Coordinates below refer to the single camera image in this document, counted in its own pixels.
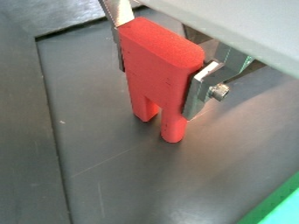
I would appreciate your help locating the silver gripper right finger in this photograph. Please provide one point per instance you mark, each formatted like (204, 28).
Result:
(224, 65)

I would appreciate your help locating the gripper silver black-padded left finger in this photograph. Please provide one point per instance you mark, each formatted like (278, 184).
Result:
(119, 14)

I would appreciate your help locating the red square-circle peg object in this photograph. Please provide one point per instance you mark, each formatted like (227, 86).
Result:
(160, 60)

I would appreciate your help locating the green shape-sorting board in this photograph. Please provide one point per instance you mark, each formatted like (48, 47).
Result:
(279, 208)

